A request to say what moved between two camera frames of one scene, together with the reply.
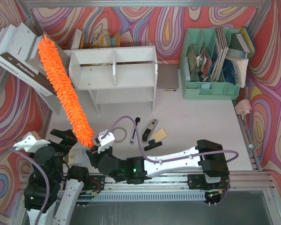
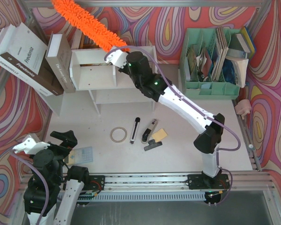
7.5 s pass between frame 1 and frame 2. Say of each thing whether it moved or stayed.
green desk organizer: stayed
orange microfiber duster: moved
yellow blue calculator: stayed
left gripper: stayed
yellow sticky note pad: stayed
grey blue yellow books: stayed
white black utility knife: stayed
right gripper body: moved
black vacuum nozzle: stayed
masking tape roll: stayed
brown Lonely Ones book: moved
